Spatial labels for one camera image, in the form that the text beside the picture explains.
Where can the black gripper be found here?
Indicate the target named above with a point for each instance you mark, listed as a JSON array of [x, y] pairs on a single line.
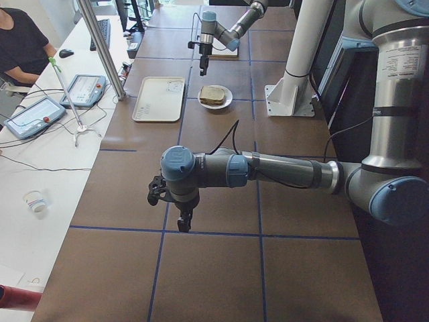
[[185, 205], [204, 50]]

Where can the brown bread slice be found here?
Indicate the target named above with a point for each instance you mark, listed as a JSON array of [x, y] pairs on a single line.
[[212, 92]]

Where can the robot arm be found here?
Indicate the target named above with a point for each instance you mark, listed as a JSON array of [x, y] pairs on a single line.
[[212, 29], [384, 184]]

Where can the white round plate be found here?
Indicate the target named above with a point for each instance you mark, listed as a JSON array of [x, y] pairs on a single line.
[[228, 98]]

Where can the wooden cutting board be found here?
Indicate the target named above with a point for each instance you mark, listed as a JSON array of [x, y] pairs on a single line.
[[224, 54]]

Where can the bottom toast slice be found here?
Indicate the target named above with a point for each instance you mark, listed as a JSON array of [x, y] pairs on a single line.
[[212, 102]]

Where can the cream bear serving tray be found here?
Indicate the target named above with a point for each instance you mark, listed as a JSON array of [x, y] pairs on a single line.
[[160, 99]]

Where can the black keyboard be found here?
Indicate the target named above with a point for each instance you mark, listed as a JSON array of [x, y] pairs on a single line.
[[105, 29]]

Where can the far teach pendant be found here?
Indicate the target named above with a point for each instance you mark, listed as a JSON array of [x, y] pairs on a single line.
[[86, 90]]

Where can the teach pendant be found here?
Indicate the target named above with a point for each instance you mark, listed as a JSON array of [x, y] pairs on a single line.
[[34, 118], [86, 90]]

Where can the black computer mouse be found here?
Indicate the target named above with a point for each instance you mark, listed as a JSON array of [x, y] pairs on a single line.
[[64, 53]]

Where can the white side desk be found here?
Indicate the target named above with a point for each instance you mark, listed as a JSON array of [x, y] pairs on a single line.
[[51, 164]]

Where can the near teach pendant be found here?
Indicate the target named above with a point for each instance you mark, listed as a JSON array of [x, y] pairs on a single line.
[[34, 118]]

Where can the person in black shirt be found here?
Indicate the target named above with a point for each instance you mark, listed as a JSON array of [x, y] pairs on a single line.
[[25, 51]]

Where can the red object at corner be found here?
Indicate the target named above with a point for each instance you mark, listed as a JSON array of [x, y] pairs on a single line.
[[19, 299]]

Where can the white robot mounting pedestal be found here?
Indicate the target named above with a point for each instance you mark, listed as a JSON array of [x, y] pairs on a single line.
[[292, 95]]

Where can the aluminium frame post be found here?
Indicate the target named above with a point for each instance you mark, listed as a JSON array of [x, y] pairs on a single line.
[[91, 22]]

